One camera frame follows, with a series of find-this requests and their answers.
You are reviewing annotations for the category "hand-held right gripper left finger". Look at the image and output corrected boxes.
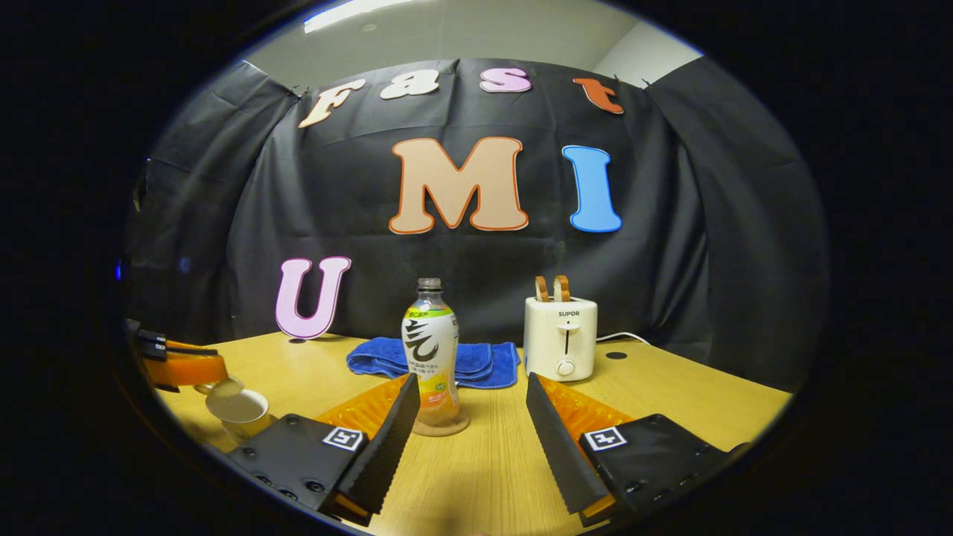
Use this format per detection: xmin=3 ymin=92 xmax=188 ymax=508
xmin=227 ymin=372 xmax=421 ymax=526

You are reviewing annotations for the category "black backdrop cloth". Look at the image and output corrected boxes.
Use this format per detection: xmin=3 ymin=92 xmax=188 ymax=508
xmin=123 ymin=54 xmax=831 ymax=392

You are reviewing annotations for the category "blue folded towel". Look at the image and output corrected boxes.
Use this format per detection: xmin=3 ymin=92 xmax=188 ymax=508
xmin=346 ymin=336 xmax=520 ymax=389

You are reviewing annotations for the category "round wooden coaster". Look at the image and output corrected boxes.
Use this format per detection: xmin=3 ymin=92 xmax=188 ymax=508
xmin=412 ymin=412 xmax=471 ymax=437

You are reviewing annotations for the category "plastic water bottle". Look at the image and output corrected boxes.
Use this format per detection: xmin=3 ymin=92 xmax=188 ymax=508
xmin=401 ymin=278 xmax=460 ymax=429

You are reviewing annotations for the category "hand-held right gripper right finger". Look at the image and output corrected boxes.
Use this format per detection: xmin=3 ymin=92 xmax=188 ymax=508
xmin=526 ymin=372 xmax=749 ymax=528

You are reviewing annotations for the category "white toaster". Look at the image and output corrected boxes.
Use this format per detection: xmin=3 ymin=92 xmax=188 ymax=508
xmin=523 ymin=296 xmax=599 ymax=383

